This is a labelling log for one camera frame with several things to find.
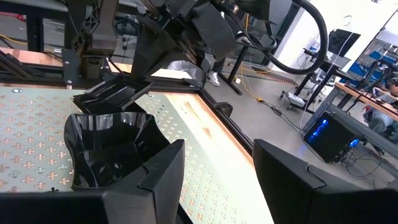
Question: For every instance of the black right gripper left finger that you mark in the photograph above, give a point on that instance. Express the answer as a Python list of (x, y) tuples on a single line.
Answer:
[(149, 202)]

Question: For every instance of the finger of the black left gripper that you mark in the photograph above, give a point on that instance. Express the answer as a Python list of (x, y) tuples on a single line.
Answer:
[(152, 53), (216, 31)]

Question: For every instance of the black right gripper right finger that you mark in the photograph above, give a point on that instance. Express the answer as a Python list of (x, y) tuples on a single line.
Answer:
[(311, 202)]

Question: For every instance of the black wavy mini plate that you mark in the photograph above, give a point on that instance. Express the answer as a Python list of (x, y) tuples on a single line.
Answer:
[(102, 161)]

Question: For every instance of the small black square mini plate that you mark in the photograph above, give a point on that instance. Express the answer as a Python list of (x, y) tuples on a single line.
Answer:
[(105, 96)]

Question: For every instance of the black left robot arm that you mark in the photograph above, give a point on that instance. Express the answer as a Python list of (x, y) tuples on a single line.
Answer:
[(99, 34)]

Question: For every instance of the person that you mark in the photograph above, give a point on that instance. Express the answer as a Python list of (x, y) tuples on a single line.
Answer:
[(381, 123), (186, 68)]

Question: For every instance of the black desktop computer tower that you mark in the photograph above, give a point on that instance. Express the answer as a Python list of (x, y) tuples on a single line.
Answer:
[(332, 140)]

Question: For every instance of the white power adapter box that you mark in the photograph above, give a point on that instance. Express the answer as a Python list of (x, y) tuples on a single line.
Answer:
[(295, 99)]

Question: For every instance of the wooden top office desk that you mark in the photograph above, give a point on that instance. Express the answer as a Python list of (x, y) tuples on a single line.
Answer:
[(357, 95)]

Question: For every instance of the black computer monitor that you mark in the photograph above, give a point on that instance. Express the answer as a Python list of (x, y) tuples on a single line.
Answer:
[(342, 42)]

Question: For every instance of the green perforated metal shelf riser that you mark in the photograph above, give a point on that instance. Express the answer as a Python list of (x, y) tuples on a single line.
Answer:
[(31, 140)]

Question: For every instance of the black aluminium rig frame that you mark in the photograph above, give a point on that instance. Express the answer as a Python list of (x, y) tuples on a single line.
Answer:
[(180, 85)]

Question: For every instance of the black desk frame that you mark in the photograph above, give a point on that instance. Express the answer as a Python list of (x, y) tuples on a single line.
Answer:
[(237, 68), (323, 70)]

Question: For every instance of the black frame clamp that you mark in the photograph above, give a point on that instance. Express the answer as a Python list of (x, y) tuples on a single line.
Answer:
[(224, 109)]

